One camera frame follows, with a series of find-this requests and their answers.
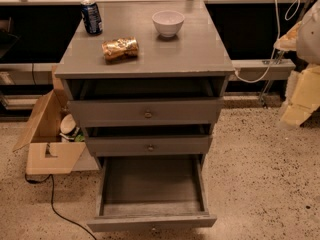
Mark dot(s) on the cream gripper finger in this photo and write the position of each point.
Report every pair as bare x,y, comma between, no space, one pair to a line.
287,42
302,97

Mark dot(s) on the crushed orange can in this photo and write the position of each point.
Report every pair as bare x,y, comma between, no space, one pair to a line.
120,48

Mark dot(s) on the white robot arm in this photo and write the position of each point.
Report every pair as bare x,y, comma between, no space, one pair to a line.
303,88

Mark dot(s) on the grey drawer cabinet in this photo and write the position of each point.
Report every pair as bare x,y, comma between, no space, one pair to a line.
195,51

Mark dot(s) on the grey top drawer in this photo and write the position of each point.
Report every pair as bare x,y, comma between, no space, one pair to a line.
137,102

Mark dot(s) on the grey drawer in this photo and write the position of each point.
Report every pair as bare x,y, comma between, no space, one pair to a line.
149,140
151,193
137,102

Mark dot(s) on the grey middle drawer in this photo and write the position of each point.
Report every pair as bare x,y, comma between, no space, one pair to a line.
149,140

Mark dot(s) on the grey bottom drawer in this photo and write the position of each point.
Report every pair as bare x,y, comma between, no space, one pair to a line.
151,193

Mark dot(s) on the blue soda can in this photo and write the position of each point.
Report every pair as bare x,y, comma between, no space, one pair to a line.
91,17

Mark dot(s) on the metal stand pole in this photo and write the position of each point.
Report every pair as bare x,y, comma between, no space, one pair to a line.
276,67

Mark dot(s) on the white ceramic bowl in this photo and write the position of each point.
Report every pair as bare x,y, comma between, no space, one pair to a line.
168,22

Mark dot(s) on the white cup in box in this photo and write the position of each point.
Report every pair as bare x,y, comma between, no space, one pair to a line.
67,124

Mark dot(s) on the open cardboard box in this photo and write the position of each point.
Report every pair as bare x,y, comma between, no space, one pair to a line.
47,154

